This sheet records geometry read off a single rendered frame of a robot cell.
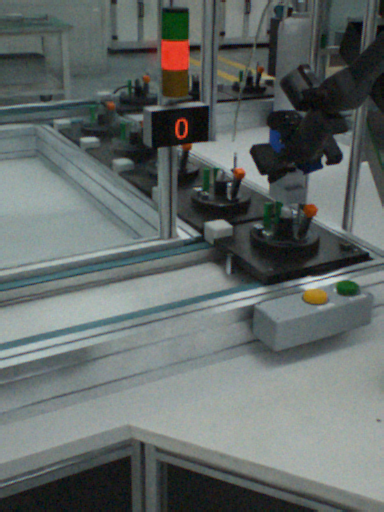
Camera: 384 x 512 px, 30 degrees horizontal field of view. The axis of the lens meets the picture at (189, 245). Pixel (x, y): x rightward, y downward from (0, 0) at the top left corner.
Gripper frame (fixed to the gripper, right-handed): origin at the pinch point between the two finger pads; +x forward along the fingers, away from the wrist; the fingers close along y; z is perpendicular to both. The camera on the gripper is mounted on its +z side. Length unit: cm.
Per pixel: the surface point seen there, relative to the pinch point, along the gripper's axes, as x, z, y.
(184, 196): 31.3, 16.0, 5.4
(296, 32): 34, 68, -55
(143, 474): 14, -44, 43
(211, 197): 24.7, 10.7, 2.9
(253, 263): 7.4, -14.7, 11.1
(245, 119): 89, 78, -65
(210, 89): 71, 79, -43
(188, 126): -1.6, 11.7, 17.4
